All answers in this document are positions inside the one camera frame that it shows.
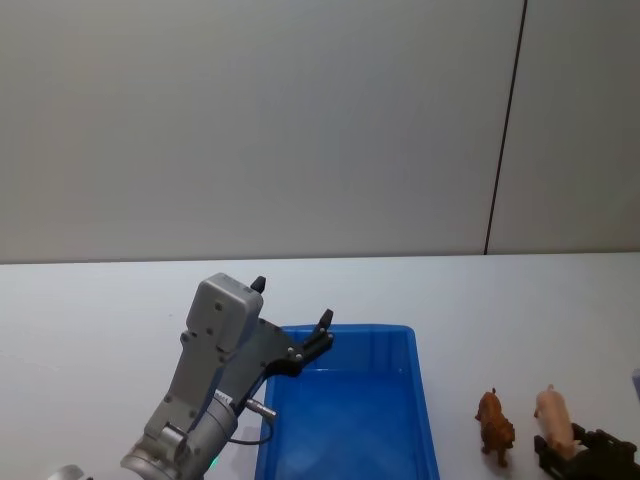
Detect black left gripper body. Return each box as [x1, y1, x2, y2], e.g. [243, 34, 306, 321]
[213, 316, 304, 407]

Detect left robot arm with camera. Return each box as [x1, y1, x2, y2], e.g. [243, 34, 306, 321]
[52, 272, 266, 480]

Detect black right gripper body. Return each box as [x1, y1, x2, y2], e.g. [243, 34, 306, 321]
[574, 428, 640, 480]

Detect blue plastic bin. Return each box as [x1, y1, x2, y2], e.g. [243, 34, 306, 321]
[253, 323, 442, 480]

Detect thin dark cable, silver plug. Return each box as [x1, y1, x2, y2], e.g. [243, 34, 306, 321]
[227, 398, 279, 446]

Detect brown toy lion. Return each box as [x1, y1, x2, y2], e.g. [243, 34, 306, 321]
[474, 386, 518, 469]

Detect pink toy pig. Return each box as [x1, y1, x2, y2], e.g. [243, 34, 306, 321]
[532, 383, 584, 459]

